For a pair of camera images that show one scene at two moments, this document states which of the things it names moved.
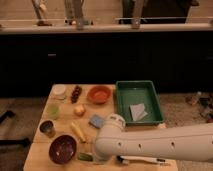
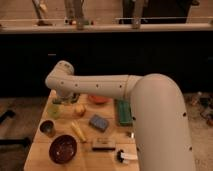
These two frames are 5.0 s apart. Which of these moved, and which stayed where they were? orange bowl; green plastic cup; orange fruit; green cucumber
Moved: green cucumber
Stayed: orange fruit; orange bowl; green plastic cup
